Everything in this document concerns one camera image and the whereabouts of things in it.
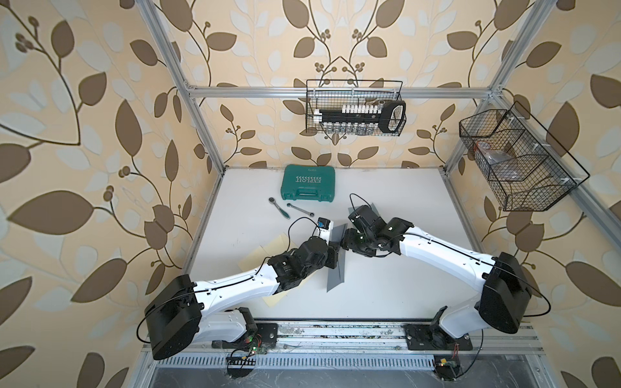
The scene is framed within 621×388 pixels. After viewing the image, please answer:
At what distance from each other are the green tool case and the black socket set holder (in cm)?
29

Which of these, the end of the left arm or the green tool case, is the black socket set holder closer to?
the green tool case

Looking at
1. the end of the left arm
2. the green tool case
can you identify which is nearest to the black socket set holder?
the green tool case

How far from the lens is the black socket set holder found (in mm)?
837

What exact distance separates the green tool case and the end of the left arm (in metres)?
0.47

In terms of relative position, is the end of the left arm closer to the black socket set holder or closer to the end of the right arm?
the end of the right arm

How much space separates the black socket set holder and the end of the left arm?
0.46 meters

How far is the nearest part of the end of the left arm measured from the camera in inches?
22.8

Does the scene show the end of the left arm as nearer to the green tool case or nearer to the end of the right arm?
the end of the right arm

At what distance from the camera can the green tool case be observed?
3.57 ft
